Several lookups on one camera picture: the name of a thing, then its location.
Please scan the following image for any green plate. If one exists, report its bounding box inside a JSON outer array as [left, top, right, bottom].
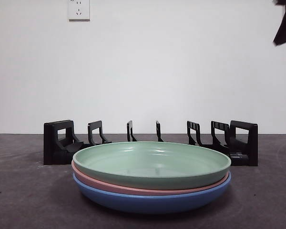
[[72, 141, 232, 187]]

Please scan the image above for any pink plate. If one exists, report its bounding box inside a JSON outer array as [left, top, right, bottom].
[[71, 160, 232, 197]]

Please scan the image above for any blue plate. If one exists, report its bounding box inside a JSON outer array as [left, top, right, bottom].
[[72, 173, 232, 214]]

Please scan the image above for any black plate rack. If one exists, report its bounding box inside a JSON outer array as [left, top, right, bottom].
[[43, 120, 258, 167]]

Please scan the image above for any white wall socket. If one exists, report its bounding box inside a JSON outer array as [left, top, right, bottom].
[[68, 0, 91, 21]]

